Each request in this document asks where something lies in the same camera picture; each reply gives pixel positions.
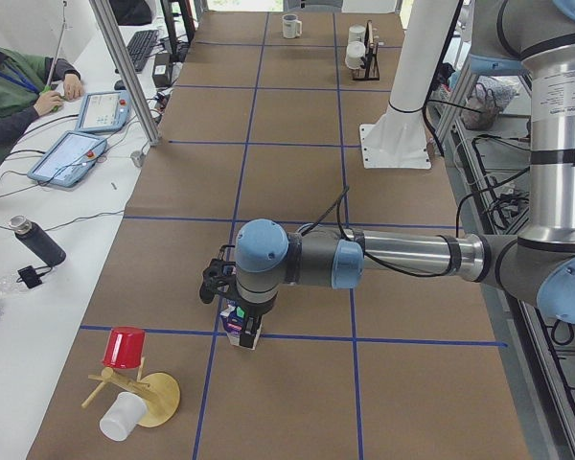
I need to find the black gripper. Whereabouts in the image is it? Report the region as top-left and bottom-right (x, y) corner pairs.
(239, 302), (267, 346)

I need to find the milk carton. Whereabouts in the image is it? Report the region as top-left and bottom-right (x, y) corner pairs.
(220, 301), (262, 350)

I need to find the white mug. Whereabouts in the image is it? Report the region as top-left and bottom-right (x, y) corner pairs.
(282, 13), (302, 39)

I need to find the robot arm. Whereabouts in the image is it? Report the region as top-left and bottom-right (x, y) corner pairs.
(234, 1), (575, 348)

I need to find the wooden cup stand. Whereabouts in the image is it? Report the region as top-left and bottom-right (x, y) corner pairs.
(80, 357), (180, 428)

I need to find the red plastic cup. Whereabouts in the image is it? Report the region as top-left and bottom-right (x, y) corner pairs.
(102, 326), (146, 369)

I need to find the white cup on stand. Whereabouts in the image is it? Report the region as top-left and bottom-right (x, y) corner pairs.
(99, 392), (148, 442)

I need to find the white cup lower rack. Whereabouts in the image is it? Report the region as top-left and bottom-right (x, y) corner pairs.
(345, 40), (367, 70)

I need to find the white cup rack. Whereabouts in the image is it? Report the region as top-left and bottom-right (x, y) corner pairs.
(345, 40), (367, 70)
(348, 24), (367, 43)

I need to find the white cup upper rack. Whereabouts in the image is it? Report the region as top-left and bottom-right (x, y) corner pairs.
(348, 24), (367, 43)

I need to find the black water bottle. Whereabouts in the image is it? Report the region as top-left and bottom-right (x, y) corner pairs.
(9, 216), (66, 267)

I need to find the black binder clip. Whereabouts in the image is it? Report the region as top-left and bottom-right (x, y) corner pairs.
(17, 265), (53, 289)

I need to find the lower teach pendant tablet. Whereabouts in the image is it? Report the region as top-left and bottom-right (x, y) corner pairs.
(27, 131), (107, 188)

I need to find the teach pendant tablet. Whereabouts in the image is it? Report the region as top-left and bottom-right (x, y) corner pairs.
(75, 90), (130, 133)
(27, 131), (107, 188)

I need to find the upper teach pendant tablet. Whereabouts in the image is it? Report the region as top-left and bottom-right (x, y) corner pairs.
(75, 90), (130, 133)

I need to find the black power adapter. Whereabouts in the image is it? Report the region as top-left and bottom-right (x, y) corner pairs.
(152, 52), (173, 88)

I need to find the black keyboard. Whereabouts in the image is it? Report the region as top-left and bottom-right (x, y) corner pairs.
(126, 30), (159, 73)

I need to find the seated person green vest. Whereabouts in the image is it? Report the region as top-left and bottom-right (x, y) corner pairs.
(0, 48), (83, 164)

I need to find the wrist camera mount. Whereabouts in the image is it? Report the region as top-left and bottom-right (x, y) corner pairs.
(198, 244), (238, 304)

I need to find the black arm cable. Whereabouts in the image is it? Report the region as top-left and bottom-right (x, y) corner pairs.
(299, 185), (454, 278)

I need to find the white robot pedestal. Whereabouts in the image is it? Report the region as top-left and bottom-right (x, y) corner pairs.
(360, 0), (462, 170)

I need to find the black wire cup rack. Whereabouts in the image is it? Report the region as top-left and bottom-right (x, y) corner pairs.
(352, 20), (380, 81)

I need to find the aluminium frame post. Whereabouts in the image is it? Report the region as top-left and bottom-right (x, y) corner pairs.
(89, 0), (160, 147)

